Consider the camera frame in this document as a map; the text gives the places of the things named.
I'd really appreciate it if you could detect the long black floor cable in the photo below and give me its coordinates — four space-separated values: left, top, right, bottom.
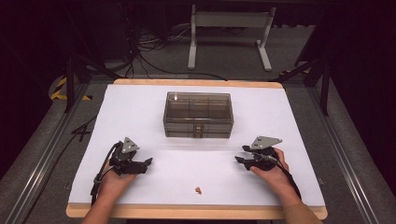
136 52 229 82

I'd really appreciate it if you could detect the transparent grey drawer box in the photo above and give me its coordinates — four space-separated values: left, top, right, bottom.
163 91 234 140

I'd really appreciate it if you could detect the white metal table frame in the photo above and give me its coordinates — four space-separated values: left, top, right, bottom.
187 4 277 72

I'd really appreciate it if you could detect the bundle of floor cables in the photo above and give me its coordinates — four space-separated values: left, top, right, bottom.
122 22 195 78

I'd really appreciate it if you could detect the hand-held gripper black cable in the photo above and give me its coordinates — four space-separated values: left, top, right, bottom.
260 153 303 201
90 141 123 207

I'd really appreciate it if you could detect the yellow black hazard tape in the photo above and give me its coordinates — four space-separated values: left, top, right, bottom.
49 77 93 102

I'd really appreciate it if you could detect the transparent grey drawer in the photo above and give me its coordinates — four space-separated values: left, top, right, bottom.
164 130 233 139

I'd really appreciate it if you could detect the aluminium rail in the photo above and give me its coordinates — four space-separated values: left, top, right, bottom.
305 77 380 224
3 83 92 224

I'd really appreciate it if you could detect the right hand-held gripper black cable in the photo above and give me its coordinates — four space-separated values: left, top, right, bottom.
260 153 303 201

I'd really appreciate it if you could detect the left hand-held gripper black cable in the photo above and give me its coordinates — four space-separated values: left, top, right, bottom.
90 141 123 207

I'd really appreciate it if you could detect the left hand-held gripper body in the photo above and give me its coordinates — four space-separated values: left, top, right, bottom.
108 136 145 175

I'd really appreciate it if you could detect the person's right hand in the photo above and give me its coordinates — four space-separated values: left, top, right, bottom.
249 147 301 207

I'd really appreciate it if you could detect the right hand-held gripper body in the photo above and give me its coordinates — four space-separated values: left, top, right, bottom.
247 135 284 172

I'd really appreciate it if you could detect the white table sheet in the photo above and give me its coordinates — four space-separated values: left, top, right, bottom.
67 83 327 207

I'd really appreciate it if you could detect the black metal stand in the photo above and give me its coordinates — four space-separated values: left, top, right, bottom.
270 54 332 117
63 50 120 114

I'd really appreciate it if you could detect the thin black floor cable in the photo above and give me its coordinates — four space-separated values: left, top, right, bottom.
21 115 98 224

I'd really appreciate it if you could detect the person's left hand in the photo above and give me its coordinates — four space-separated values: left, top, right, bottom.
98 161 138 203

